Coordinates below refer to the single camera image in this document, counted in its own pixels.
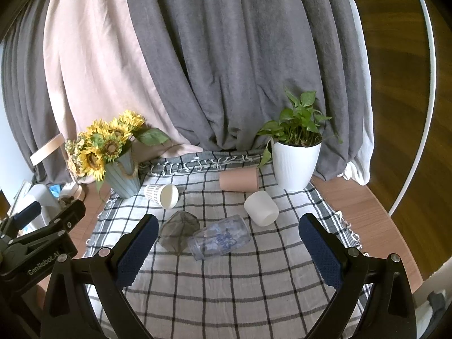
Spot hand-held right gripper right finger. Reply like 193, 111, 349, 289
299, 213, 419, 339

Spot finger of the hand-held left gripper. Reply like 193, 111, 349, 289
0, 201, 42, 241
7, 199, 87, 251

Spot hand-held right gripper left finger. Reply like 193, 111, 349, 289
40, 214, 159, 339

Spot grey faceted glass cup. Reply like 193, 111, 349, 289
158, 210, 200, 255

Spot white patterned paper cup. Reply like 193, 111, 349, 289
143, 184, 179, 210

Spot plain white cup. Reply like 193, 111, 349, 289
244, 190, 279, 227

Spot clear glass cup blue print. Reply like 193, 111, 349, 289
187, 215, 252, 261

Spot pink cup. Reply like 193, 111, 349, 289
219, 167, 259, 192

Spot blue-grey ribbed vase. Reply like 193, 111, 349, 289
105, 148, 142, 199

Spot wooden chair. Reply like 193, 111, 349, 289
30, 133, 87, 202

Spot sunflower bouquet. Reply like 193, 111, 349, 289
65, 110, 172, 193

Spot white ribbed plant pot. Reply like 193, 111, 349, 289
272, 140, 323, 191

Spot checkered cloth with fringe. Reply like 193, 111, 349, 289
85, 150, 371, 339

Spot grey curtain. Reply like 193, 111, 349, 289
123, 0, 368, 182
2, 3, 68, 184

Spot grey cloth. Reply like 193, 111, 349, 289
427, 290, 448, 320

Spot green leafy plant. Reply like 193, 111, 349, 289
256, 86, 343, 168

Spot white sheer curtain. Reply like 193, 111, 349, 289
341, 0, 375, 185

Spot pink curtain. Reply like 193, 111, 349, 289
42, 0, 202, 184

